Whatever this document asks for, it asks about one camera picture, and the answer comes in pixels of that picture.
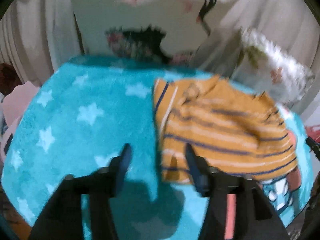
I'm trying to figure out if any mustard striped knit sweater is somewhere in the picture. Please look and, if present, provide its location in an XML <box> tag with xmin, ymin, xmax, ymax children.
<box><xmin>153</xmin><ymin>76</ymin><xmax>301</xmax><ymax>184</ymax></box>

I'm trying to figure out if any white floral leaf pillow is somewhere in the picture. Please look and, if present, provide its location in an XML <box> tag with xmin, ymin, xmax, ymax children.
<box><xmin>231</xmin><ymin>28</ymin><xmax>315</xmax><ymax>106</ymax></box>

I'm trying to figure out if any beige curtain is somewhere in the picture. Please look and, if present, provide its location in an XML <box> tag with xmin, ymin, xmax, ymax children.
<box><xmin>1</xmin><ymin>0</ymin><xmax>319</xmax><ymax>83</ymax></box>

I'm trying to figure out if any white eyelash face cushion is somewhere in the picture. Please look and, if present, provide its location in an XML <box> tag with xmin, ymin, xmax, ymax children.
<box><xmin>71</xmin><ymin>0</ymin><xmax>237</xmax><ymax>65</ymax></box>

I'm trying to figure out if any dark red plush toy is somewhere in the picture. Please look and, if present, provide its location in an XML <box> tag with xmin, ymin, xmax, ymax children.
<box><xmin>0</xmin><ymin>63</ymin><xmax>22</xmax><ymax>96</ymax></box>

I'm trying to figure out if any turquoise cartoon fleece blanket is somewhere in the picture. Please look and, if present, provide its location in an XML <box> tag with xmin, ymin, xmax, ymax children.
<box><xmin>1</xmin><ymin>55</ymin><xmax>315</xmax><ymax>240</ymax></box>

